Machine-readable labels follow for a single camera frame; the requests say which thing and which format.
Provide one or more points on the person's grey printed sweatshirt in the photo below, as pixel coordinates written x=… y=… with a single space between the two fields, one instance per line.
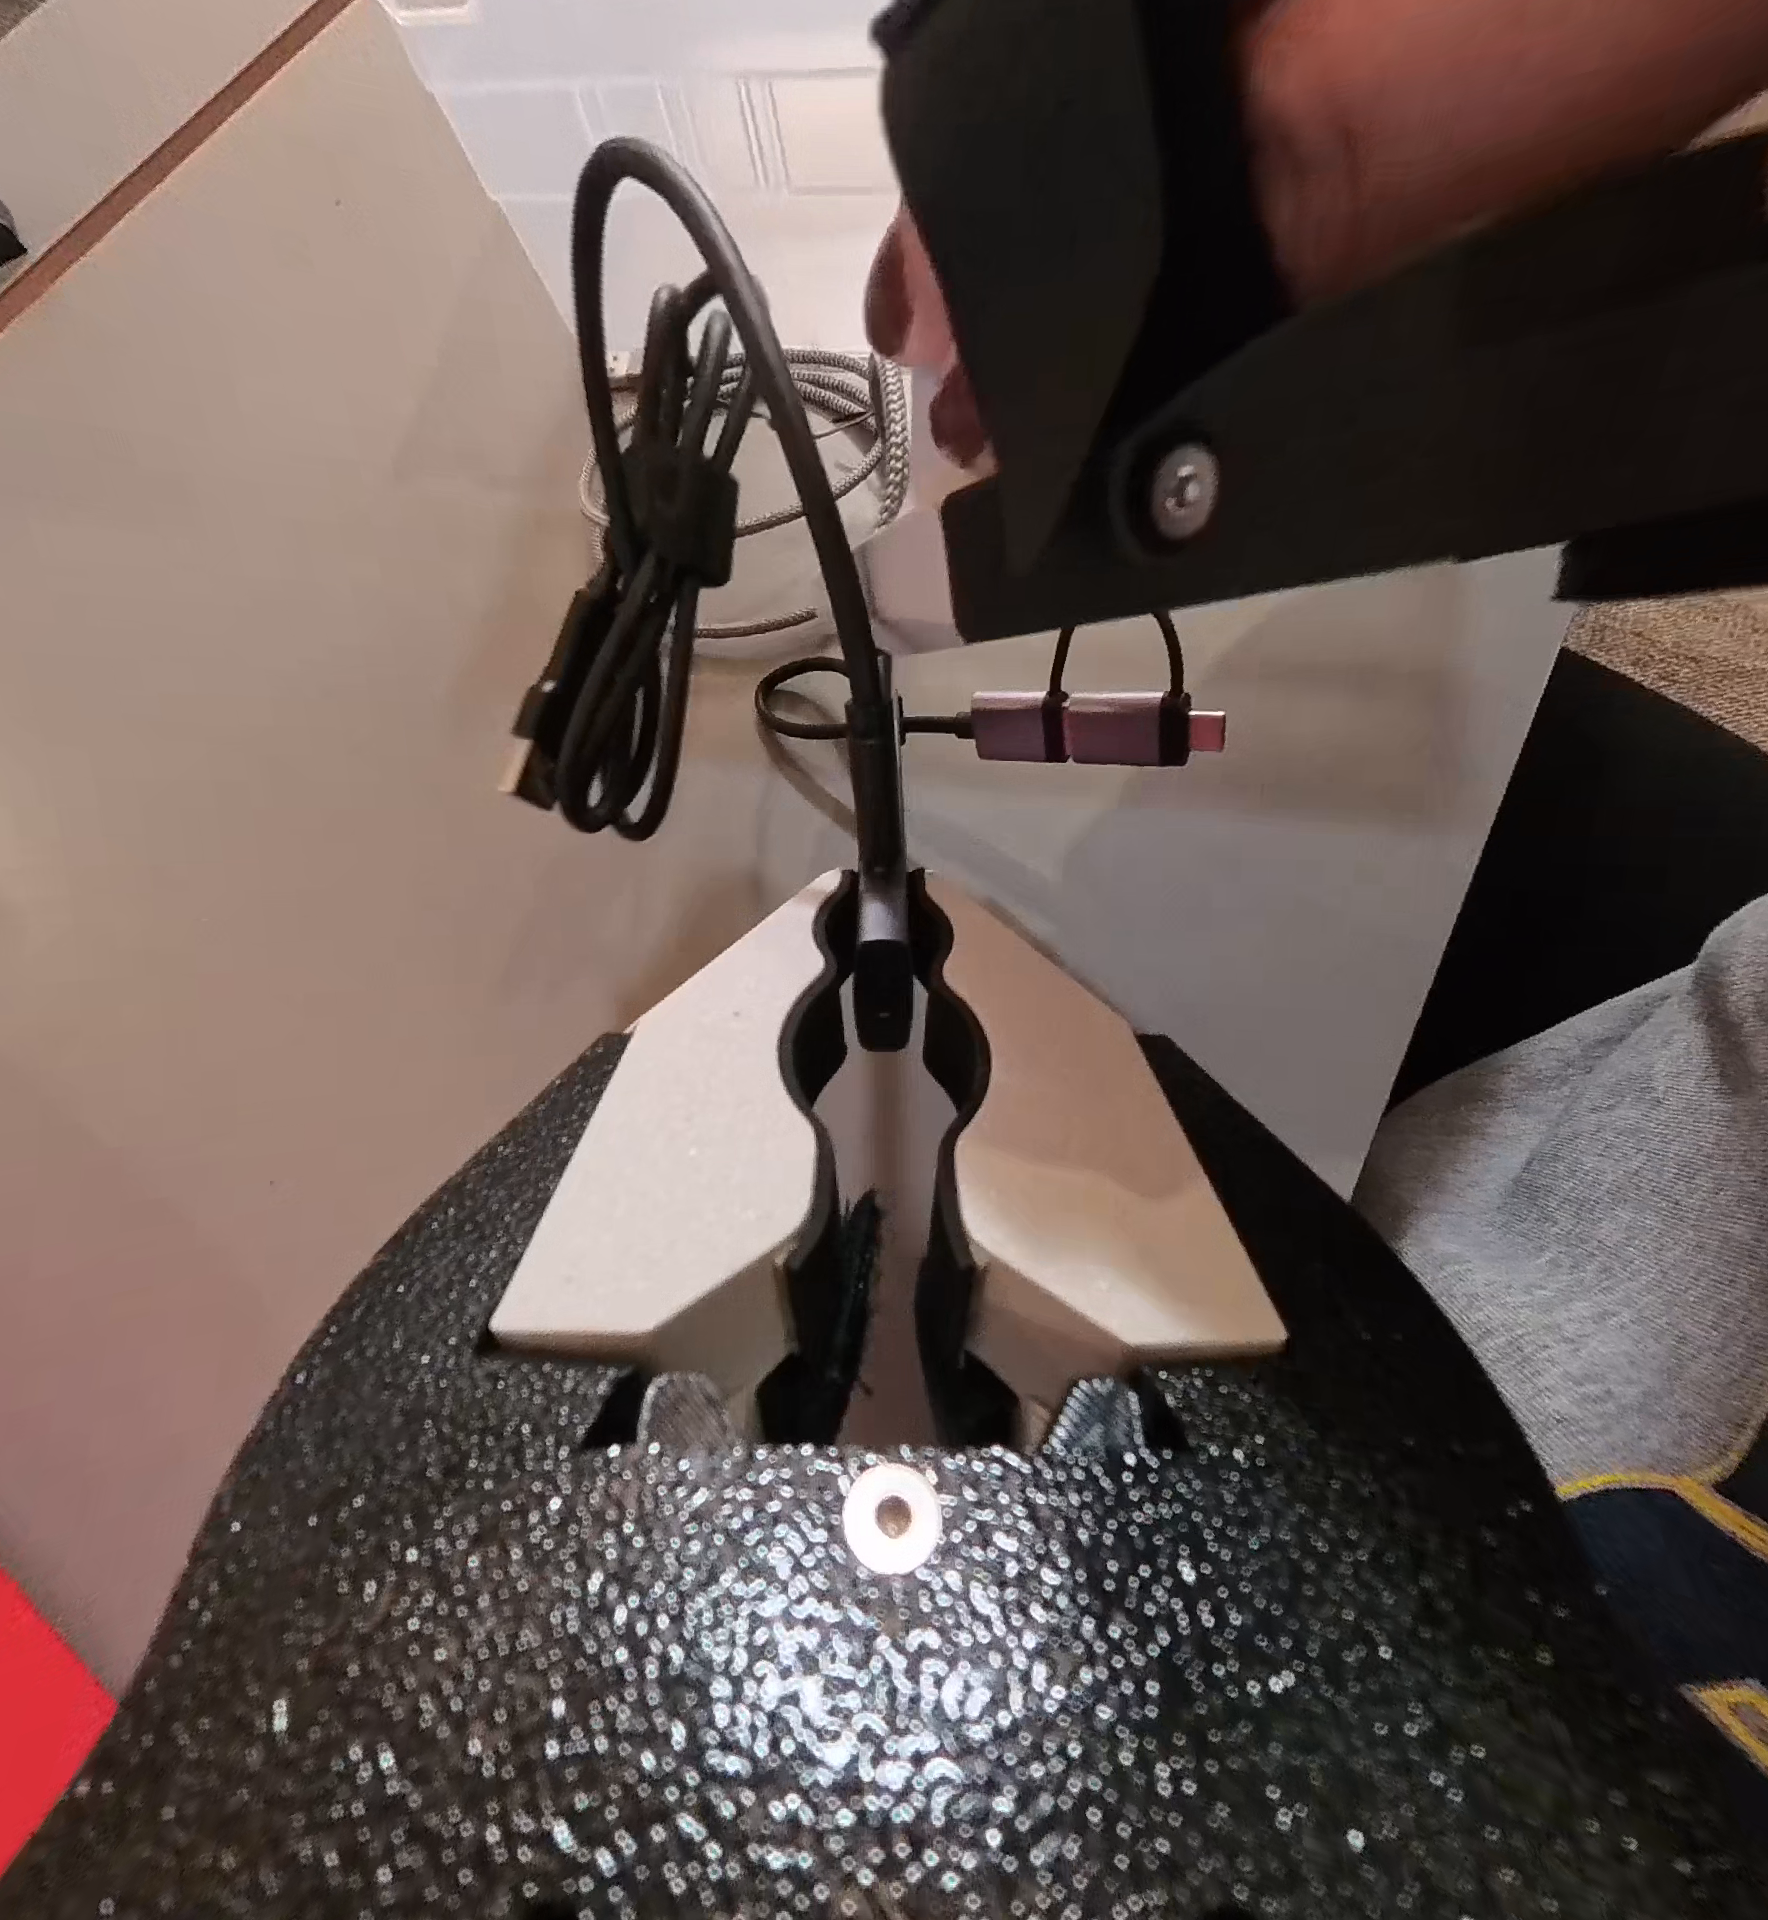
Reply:
x=1603 y=1201

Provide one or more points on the person's right hand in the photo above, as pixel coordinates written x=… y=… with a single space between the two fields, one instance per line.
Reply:
x=1425 y=119

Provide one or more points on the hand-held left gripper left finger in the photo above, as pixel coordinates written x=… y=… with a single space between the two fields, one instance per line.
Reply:
x=661 y=1184

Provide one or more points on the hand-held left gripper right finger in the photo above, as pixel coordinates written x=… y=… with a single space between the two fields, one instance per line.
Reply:
x=1111 y=1201

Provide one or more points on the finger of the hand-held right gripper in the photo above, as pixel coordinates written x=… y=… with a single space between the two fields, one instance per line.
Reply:
x=914 y=594

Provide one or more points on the clear plastic bin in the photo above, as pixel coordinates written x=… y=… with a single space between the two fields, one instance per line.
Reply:
x=704 y=119

